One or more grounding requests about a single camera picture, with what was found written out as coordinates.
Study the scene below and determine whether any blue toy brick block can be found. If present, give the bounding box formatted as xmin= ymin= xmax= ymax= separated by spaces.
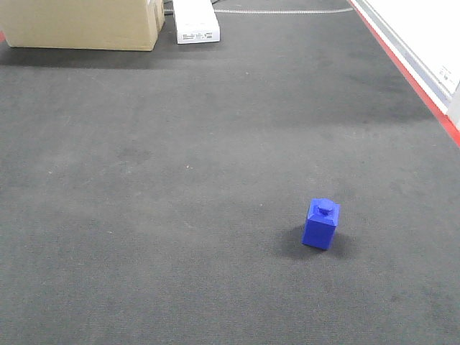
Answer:
xmin=301 ymin=198 xmax=341 ymax=250

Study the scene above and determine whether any white long cardboard box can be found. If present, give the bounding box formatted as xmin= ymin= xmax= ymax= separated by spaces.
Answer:
xmin=172 ymin=0 xmax=221 ymax=45

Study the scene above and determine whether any large brown cardboard box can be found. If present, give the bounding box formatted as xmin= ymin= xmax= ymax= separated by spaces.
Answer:
xmin=1 ymin=0 xmax=165 ymax=51

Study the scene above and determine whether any white panel with grey rail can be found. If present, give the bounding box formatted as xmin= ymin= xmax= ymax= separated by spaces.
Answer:
xmin=350 ymin=0 xmax=460 ymax=115

